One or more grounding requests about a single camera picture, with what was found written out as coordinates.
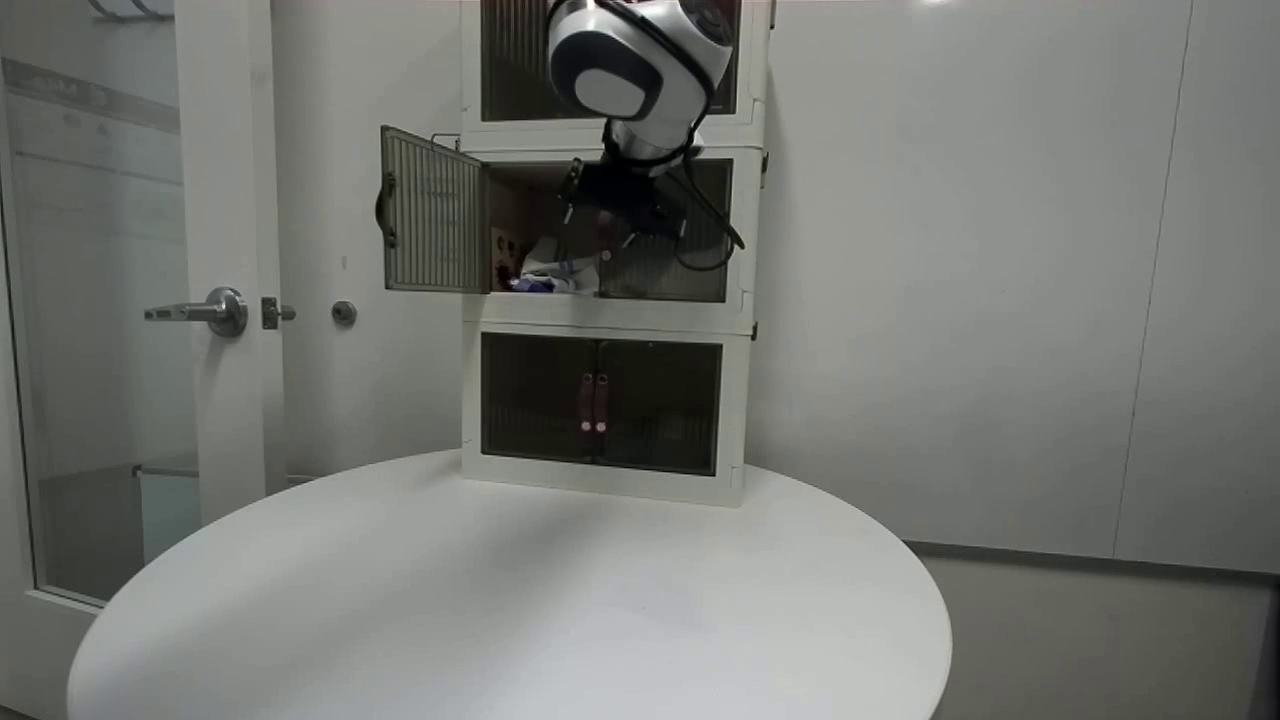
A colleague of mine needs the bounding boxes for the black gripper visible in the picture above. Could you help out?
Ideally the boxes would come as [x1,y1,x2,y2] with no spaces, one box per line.
[554,157,701,272]

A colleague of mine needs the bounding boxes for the white stacked cabinet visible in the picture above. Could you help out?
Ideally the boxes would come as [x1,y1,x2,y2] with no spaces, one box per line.
[458,0,777,506]

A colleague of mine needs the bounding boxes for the mesh cabinet door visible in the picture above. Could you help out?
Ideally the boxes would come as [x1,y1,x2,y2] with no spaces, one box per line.
[376,121,492,301]

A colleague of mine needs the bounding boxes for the white room door with glass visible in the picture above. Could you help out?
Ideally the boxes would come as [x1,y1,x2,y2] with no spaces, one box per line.
[0,0,291,720]

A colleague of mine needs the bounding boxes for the white cloth blue stripes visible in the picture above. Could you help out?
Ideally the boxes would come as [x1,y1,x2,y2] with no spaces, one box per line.
[511,237,608,301]

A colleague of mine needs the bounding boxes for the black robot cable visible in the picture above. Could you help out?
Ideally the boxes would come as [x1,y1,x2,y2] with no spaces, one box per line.
[666,157,752,281]

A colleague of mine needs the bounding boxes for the silver door lever handle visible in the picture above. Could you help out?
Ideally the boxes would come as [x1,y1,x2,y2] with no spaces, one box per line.
[142,282,254,339]

